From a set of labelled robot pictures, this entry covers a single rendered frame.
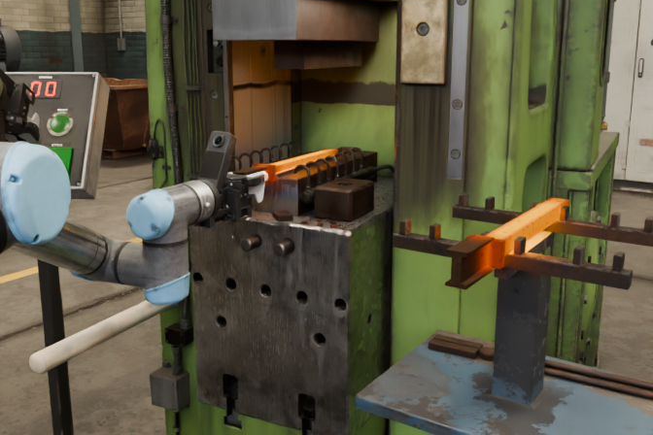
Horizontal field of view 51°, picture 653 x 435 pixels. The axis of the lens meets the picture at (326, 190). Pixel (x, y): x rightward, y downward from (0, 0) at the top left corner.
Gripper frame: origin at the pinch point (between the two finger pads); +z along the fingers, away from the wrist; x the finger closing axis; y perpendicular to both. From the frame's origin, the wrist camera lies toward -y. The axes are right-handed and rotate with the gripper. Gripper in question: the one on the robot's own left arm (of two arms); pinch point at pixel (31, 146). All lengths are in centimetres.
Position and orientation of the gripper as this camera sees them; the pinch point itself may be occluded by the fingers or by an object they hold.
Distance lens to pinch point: 149.0
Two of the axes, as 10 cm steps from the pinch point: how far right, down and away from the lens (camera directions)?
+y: 0.2, -9.5, 3.1
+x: -10.0, -0.1, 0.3
